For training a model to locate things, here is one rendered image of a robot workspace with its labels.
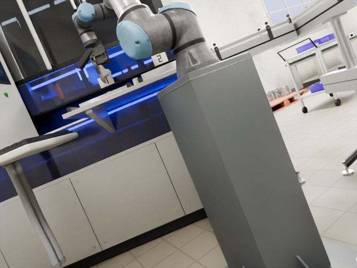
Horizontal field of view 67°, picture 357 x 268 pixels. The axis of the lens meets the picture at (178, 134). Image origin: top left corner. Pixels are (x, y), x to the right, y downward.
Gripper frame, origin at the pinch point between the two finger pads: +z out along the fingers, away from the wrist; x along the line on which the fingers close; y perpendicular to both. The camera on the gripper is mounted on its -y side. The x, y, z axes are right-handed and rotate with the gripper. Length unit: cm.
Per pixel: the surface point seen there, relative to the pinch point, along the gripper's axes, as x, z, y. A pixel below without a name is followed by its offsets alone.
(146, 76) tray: -17.9, 8.7, 21.5
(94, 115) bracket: -11.1, 14.9, -8.6
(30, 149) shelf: -39, 20, -29
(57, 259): -3, 76, -59
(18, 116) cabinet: 2.0, -0.5, -47.9
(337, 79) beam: 13, 48, 124
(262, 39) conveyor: 30, 8, 98
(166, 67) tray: -18.0, 8.4, 31.5
